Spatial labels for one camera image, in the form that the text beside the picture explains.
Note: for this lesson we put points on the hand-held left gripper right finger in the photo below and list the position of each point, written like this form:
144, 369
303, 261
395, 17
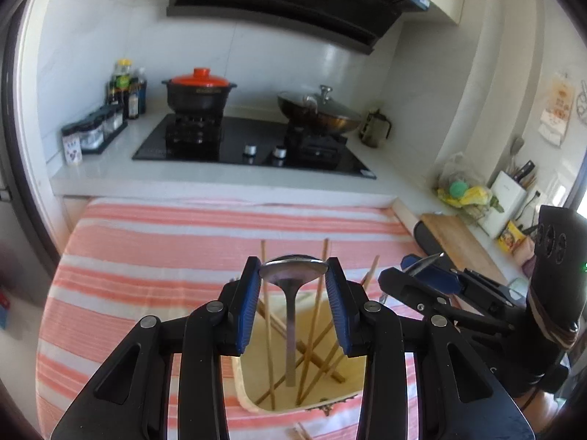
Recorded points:
341, 311

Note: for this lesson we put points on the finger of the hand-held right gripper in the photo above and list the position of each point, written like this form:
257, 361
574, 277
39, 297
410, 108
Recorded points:
408, 288
442, 277

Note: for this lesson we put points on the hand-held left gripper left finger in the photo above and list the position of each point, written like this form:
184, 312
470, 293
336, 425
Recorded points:
245, 307

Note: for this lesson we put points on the small steel spoon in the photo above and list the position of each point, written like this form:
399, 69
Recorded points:
429, 261

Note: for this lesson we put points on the bunch of wooden chopsticks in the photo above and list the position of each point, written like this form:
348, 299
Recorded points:
312, 330

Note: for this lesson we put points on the large steel spoon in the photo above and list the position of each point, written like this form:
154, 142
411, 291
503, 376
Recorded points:
291, 330

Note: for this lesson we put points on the white ribbed utensil holder box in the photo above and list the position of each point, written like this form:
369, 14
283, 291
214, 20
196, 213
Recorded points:
284, 398

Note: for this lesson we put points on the person's right forearm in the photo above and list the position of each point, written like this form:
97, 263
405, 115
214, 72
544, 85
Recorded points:
545, 410

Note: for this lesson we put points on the wooden cutting board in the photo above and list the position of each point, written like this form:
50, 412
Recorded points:
458, 243

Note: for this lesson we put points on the dark grey mat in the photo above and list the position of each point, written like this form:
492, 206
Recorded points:
424, 238

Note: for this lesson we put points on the yellow snack packet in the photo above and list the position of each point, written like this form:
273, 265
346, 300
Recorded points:
510, 237

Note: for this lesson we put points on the plastic bags of groceries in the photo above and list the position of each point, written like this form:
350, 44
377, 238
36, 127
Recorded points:
463, 192

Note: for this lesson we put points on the white knife block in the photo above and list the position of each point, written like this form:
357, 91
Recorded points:
502, 201

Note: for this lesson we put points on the pink white striped tablecloth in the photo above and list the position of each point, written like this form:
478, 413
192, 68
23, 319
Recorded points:
160, 247

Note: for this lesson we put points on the dark wooden chopstick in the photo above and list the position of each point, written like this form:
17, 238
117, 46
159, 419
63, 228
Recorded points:
304, 431

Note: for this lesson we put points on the hanging grey spatula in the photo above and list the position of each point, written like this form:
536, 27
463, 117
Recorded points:
517, 149

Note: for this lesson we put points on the dark glass pitcher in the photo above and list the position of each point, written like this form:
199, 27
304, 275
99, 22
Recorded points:
373, 130

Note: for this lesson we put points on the black gas stove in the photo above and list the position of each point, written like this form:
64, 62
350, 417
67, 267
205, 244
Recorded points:
238, 137

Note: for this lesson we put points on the black wok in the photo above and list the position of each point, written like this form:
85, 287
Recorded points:
339, 124

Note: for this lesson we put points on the glass wok lid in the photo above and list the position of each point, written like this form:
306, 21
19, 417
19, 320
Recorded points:
321, 105

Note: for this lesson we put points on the black clay pot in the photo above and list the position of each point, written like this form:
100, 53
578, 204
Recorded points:
197, 98

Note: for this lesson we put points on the small printed box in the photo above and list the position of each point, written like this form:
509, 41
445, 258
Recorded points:
73, 153

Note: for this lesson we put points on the small dark sauce bottle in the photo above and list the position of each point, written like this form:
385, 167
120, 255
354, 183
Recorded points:
133, 105

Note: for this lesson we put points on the spice jar rack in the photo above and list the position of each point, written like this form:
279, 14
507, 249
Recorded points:
98, 126

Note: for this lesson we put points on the red pot lid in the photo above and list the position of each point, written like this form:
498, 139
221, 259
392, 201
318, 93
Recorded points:
199, 78

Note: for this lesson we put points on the blue box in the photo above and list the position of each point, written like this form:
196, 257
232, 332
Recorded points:
3, 307

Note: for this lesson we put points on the yellow-capped sauce bottle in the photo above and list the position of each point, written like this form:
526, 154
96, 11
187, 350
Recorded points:
123, 82

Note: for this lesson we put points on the black range hood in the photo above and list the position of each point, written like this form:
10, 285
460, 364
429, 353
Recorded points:
275, 0

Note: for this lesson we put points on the wall calendar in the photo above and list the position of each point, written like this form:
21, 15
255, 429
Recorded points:
557, 110

